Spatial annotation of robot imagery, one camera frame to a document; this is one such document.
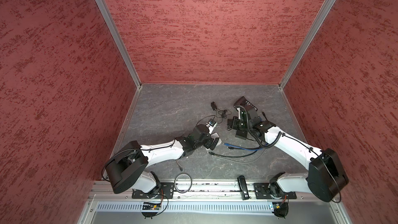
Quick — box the blue ethernet cable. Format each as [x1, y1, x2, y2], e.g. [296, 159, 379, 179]
[223, 116, 268, 152]

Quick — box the black ethernet cable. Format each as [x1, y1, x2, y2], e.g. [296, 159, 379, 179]
[208, 111, 273, 159]

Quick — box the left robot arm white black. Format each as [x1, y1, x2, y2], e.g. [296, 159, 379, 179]
[104, 120, 220, 195]

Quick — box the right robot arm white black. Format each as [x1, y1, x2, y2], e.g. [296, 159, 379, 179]
[234, 105, 349, 202]

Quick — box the black rectangular box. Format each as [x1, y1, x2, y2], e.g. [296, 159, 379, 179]
[235, 130, 248, 140]

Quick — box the black calculator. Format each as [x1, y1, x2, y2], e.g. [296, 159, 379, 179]
[234, 96, 258, 111]

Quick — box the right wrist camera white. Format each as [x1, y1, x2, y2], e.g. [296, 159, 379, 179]
[234, 105, 247, 122]

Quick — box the black power adapter with cord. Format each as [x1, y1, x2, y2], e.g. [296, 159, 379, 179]
[196, 102, 232, 126]

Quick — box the black cable ring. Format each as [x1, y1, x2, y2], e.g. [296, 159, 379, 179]
[174, 173, 193, 194]

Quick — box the black clip handle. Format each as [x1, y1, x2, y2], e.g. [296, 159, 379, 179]
[237, 175, 250, 201]

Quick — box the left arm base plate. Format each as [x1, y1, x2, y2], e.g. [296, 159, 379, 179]
[132, 183, 174, 199]

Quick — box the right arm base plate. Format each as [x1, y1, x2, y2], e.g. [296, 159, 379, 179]
[254, 183, 297, 200]

